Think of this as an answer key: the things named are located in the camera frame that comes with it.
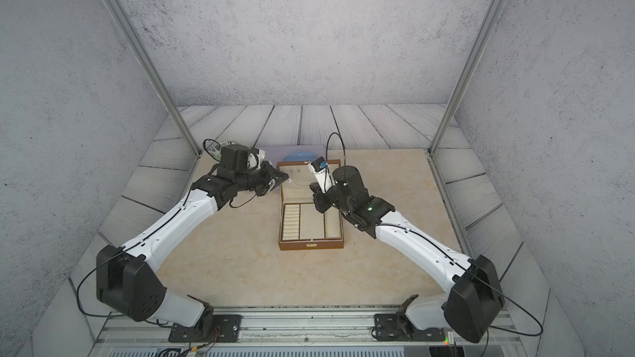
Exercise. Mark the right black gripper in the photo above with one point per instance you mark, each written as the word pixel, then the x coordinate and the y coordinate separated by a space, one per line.
pixel 322 205

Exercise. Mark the right aluminium frame post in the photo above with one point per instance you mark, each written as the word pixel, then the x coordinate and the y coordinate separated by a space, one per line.
pixel 488 23

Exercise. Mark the blue plate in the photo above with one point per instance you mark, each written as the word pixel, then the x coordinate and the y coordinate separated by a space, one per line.
pixel 300 156

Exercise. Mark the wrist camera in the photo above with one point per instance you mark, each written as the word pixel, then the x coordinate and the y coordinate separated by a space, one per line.
pixel 255 158
pixel 321 172

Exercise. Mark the green leaf pattern bowl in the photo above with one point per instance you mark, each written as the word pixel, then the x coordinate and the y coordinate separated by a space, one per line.
pixel 216 150

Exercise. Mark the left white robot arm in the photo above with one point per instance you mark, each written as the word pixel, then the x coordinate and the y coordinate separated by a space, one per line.
pixel 126 279

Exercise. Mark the brown wooden jewelry box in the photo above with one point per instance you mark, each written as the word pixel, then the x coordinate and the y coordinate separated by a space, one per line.
pixel 303 227

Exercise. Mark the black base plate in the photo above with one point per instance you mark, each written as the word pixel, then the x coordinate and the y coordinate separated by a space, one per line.
pixel 209 329
pixel 394 327

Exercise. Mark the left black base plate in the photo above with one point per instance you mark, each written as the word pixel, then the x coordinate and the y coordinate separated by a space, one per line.
pixel 209 329

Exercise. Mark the lilac plastic tray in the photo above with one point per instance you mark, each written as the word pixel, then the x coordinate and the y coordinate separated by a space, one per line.
pixel 276 153

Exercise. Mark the left aluminium frame post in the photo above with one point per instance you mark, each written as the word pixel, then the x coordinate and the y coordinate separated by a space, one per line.
pixel 141 54

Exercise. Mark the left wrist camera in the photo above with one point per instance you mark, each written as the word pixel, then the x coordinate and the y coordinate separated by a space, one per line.
pixel 255 158

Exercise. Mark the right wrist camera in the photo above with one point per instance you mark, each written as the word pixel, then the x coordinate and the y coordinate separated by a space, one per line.
pixel 321 172

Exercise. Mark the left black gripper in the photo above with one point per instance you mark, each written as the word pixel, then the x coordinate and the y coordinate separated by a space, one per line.
pixel 269 173

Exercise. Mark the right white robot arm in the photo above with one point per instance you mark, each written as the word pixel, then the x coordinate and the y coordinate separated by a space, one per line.
pixel 472 296

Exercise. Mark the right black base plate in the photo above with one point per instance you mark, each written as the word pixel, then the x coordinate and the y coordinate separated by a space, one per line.
pixel 394 327

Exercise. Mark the aluminium frame post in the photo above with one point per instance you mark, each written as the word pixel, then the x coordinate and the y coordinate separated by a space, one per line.
pixel 488 23
pixel 141 54

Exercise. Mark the aluminium mounting rail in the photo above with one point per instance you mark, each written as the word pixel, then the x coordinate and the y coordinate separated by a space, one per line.
pixel 300 331

